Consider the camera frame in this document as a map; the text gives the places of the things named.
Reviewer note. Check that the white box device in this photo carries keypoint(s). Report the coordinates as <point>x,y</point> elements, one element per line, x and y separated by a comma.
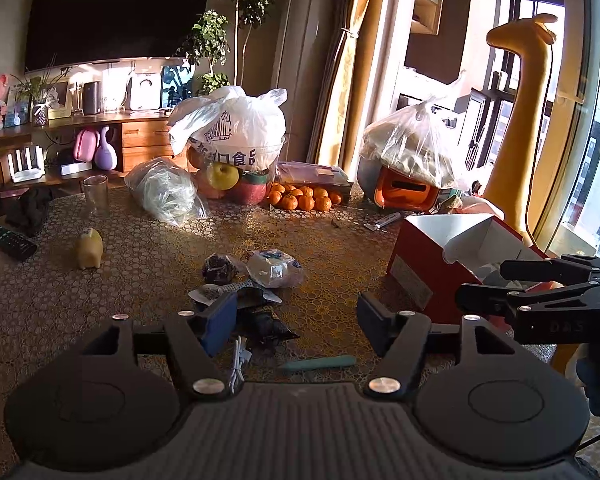
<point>146,91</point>

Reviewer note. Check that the pile of tangerines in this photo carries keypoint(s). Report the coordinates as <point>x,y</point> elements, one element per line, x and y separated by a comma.
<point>300,200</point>

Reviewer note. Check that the wooden television stand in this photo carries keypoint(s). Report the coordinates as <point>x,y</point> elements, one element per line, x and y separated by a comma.
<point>145,137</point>

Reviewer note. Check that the dark snack packet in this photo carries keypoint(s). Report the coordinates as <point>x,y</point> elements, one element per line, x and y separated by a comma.
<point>220,269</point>

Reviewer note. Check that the clear fruit bowl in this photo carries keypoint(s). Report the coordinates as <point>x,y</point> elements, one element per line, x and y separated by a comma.
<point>260,187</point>

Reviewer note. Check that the red cardboard box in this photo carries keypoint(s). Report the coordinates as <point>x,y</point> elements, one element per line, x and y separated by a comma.
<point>420,270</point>

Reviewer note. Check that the purple vase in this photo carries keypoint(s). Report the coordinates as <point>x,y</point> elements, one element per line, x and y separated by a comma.
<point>106,152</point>

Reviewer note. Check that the red apple in foam net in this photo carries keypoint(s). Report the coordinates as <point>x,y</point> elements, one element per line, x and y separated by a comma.
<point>250,192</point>

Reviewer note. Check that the pink clear plastic case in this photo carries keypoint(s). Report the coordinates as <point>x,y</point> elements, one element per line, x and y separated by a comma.
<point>315,172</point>

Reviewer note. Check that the black crumpled packet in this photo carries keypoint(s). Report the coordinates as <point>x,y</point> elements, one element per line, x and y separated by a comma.
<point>265,327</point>

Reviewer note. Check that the yellow animal toy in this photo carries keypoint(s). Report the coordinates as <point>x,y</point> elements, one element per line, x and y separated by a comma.
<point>90,249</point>

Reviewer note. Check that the white printed plastic bag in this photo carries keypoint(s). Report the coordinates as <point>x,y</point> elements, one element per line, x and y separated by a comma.
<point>230,120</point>

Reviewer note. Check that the gold patterned desktop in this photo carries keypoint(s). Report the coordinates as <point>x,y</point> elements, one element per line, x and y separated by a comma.
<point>145,270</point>

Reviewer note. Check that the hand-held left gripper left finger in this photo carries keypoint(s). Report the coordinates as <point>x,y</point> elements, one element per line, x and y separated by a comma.
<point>217,322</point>

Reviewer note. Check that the teal stick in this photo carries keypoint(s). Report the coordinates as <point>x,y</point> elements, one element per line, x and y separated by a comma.
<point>315,364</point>

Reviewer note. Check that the dark cloth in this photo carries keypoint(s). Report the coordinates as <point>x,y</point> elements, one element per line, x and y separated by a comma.
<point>30,210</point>

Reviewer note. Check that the blue picture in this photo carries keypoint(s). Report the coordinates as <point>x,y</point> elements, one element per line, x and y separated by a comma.
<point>177,87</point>

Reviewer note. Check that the grass plant in vase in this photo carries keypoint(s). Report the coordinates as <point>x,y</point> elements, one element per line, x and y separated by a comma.
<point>40,105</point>

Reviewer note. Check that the clear bag of greens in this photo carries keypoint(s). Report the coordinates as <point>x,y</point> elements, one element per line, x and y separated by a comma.
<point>165,190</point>

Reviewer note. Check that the drinking glass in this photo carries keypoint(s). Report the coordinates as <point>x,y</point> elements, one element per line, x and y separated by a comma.
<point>96,197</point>

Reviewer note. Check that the grey and orange container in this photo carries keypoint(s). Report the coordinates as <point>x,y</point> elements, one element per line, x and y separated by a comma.
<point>405,192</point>

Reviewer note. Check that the clear plastic bag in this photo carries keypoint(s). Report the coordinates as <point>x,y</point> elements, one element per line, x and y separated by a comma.
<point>415,140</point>

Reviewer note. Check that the yellow curtain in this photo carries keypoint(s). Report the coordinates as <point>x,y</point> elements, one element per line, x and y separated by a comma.
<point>355,60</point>

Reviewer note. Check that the yellow apple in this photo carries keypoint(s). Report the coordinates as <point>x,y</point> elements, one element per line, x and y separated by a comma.
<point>222,176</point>

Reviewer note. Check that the leafy potted plant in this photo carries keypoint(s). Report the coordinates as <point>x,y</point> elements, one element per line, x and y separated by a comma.
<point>207,35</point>

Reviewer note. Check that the black television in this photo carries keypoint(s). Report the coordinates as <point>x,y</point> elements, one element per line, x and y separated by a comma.
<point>115,10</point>

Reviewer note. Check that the white router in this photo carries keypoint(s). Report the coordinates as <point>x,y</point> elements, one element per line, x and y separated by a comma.
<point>27,167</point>

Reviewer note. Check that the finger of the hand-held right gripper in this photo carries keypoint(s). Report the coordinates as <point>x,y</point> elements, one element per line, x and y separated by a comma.
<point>485,297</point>
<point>530,269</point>

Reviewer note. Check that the photo frame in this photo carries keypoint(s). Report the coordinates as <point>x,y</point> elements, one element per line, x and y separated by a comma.
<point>59,100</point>

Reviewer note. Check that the black and white packet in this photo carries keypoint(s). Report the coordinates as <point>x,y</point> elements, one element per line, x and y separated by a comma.
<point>250,295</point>

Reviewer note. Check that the black speaker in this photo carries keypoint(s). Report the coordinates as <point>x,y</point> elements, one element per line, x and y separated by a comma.
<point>92,97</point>

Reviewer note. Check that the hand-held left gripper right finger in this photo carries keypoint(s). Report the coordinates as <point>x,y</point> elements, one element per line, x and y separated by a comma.
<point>372,322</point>

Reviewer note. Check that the white bread packet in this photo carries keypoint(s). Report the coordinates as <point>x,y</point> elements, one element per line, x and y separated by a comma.
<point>275,269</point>

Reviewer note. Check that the black remote control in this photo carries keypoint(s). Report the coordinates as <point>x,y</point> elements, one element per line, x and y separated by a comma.
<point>12,242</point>

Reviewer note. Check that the toothpaste tube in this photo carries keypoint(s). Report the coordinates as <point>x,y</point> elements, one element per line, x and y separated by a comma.
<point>382,221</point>

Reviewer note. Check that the yellow giraffe toy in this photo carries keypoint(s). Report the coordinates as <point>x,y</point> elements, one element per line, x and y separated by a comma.
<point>525,110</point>

